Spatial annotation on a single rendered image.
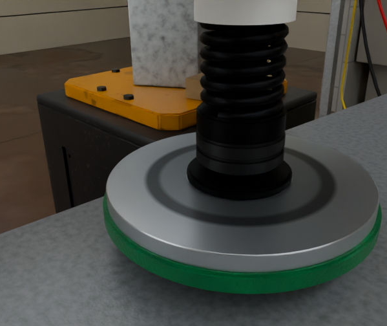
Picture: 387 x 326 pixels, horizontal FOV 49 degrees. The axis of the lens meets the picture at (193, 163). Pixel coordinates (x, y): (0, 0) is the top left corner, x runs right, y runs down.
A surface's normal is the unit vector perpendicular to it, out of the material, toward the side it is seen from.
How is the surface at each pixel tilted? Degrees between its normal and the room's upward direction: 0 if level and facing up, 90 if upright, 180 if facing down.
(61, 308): 0
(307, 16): 90
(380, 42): 90
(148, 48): 90
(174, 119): 90
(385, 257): 0
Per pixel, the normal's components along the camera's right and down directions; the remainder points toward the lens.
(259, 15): 0.20, 0.40
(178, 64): -0.27, 0.40
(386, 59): -0.72, 0.30
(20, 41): 0.70, 0.29
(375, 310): -0.01, -0.91
